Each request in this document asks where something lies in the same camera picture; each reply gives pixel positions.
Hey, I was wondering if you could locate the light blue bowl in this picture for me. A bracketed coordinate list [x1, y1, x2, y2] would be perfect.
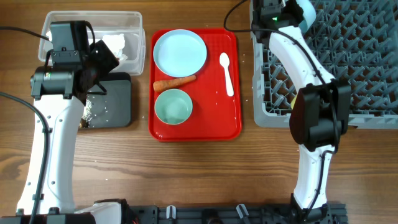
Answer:
[296, 0, 317, 34]

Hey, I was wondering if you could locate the white napkin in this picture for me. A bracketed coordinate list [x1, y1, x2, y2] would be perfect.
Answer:
[46, 30, 129, 62]

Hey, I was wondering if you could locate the white rice pile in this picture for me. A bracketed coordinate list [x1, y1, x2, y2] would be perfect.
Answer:
[81, 99, 108, 123]

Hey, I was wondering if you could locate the brown food scrap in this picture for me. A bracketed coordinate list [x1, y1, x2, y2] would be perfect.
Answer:
[79, 118, 90, 129]

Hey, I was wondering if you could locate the green bowl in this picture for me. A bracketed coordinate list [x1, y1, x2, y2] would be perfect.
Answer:
[154, 89, 193, 125]

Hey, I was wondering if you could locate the yellow plastic cup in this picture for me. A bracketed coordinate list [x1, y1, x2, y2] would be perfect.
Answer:
[290, 96, 297, 109]

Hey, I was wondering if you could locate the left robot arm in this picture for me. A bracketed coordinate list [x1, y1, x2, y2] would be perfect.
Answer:
[1, 21, 135, 224]

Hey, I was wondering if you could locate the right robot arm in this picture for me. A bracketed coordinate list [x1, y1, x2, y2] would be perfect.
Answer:
[251, 1, 351, 223]

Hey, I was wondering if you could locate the black waste tray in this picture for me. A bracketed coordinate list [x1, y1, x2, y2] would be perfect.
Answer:
[83, 72, 131, 129]

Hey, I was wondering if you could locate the grey dishwasher rack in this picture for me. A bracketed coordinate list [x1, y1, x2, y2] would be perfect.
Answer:
[252, 1, 397, 129]

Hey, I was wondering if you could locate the clear plastic bin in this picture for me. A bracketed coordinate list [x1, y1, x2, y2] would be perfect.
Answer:
[38, 11, 146, 76]

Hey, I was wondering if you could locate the orange carrot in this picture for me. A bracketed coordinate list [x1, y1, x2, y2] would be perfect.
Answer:
[153, 75, 197, 93]

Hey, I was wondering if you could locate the large light blue plate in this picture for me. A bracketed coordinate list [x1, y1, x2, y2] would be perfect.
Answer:
[153, 29, 208, 78]

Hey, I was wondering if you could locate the white plastic spoon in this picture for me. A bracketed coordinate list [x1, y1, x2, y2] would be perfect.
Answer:
[220, 52, 234, 97]

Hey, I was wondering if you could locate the red serving tray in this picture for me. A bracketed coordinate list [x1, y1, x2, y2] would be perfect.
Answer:
[148, 28, 243, 141]

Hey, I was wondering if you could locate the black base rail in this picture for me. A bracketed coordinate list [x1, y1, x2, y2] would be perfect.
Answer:
[131, 204, 349, 224]

